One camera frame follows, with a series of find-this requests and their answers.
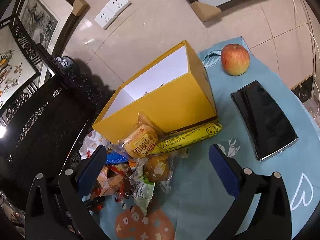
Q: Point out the green white snack pack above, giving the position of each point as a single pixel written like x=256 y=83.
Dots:
x=142 y=189

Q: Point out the light blue table cloth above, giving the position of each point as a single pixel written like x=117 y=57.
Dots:
x=198 y=200

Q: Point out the long yellow rice cracker pack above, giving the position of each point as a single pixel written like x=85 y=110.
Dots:
x=185 y=139

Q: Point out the red yellow apple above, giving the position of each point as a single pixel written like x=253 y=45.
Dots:
x=235 y=59

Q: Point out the white floral tissue pack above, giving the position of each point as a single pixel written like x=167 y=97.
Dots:
x=90 y=144

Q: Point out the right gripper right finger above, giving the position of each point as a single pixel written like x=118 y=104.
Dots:
x=238 y=184

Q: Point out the framed ink painting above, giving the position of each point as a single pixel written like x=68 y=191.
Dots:
x=50 y=22

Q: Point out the brown paper snack pack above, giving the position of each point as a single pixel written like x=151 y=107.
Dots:
x=109 y=181

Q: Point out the framed bird flower painting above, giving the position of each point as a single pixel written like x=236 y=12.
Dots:
x=23 y=70

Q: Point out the blue snack wrapper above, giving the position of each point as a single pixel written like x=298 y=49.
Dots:
x=114 y=158

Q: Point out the black smartphone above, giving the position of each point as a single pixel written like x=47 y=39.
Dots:
x=269 y=128

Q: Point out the round muffin clear pack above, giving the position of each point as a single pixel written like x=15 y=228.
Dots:
x=159 y=168

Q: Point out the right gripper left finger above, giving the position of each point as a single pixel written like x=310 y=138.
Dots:
x=74 y=185

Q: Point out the white wall socket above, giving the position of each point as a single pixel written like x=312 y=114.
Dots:
x=110 y=12

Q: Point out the small bread clear pack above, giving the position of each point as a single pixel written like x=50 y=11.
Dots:
x=141 y=138

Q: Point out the dark carved wooden chair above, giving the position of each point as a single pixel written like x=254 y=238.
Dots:
x=43 y=131

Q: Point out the yellow cardboard box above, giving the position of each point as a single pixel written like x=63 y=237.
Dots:
x=173 y=91

